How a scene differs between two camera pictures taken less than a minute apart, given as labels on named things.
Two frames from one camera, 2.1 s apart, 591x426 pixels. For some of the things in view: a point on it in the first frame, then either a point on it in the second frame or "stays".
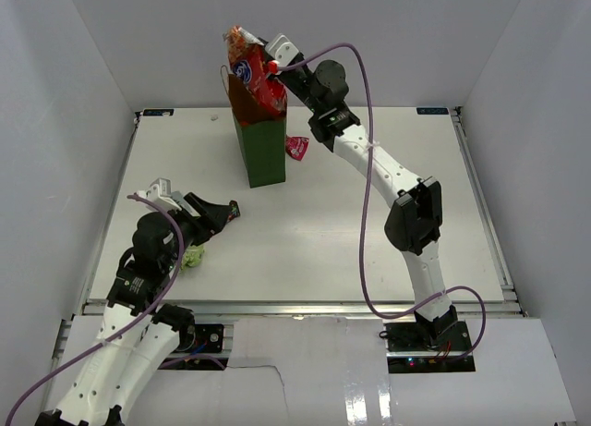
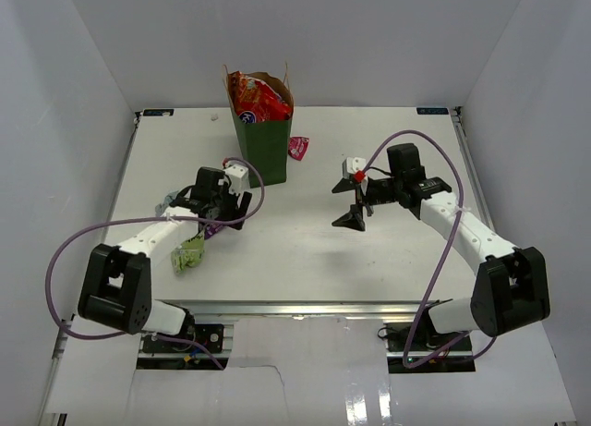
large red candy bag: (247, 61) to (254, 101)
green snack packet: (192, 256) stays
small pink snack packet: (296, 146) stays
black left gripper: (212, 219) to (232, 213)
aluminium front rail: (317, 309) stays
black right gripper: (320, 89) to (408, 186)
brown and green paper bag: (261, 134) stays
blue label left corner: (157, 112) stays
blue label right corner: (432, 111) stays
